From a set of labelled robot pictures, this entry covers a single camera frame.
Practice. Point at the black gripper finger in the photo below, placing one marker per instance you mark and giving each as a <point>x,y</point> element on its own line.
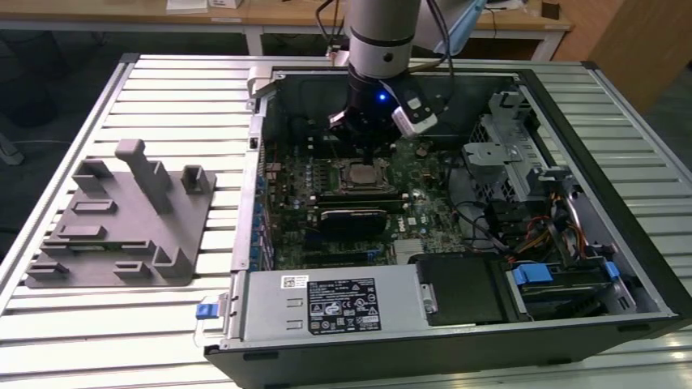
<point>345,127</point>
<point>373,152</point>

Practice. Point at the silver topped CPU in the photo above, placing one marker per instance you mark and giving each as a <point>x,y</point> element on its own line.
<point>363,174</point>

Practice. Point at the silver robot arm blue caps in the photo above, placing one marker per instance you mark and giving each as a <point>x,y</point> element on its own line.
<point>379,32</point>

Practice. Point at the CPU socket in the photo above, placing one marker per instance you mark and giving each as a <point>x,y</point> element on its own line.
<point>385,184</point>

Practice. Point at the round coin cell battery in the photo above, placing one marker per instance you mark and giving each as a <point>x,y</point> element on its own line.
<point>421,150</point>

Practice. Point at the green motherboard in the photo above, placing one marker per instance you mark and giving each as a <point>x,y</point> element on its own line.
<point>432,190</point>

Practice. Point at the black graphics card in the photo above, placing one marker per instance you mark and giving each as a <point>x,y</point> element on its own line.
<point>351,223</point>

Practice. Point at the metal drive cage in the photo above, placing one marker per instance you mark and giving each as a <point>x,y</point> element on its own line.
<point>484,162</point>

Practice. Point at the silver chipset heat sink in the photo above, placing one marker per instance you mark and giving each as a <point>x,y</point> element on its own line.
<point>409,248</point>

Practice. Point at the grey plastic cage latch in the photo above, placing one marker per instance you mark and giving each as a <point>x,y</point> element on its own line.
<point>548,175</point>
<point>508,101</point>

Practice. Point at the black expansion slot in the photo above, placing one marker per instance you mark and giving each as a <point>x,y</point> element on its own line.
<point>329,256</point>

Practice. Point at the white box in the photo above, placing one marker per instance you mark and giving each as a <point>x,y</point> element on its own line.
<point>187,4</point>
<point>227,3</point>

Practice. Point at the black drive bay cover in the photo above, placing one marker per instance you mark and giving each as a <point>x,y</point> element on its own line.
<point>459,287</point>

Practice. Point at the grey power supply unit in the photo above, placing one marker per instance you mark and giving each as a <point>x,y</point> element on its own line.
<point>269,308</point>

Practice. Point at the grey plastic parts rack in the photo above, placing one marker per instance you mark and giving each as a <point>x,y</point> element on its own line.
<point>135,243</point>

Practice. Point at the black hard disk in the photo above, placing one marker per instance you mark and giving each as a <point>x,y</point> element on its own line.
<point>567,291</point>

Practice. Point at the blue case latch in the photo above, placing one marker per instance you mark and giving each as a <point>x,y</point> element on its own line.
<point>205,311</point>

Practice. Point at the wooden cabinet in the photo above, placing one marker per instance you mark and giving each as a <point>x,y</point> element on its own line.
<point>637,40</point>

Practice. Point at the black open PC case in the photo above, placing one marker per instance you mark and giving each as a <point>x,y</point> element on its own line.
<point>379,364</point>

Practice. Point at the small blue plastic clip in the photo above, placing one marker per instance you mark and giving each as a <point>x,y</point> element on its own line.
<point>612,270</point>

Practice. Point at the grey stand foot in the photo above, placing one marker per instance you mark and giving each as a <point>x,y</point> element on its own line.
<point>9,152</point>

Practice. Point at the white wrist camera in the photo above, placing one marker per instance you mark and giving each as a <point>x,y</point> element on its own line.
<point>416,119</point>

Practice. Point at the wooden desk white frame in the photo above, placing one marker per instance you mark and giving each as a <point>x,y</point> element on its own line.
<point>135,16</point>

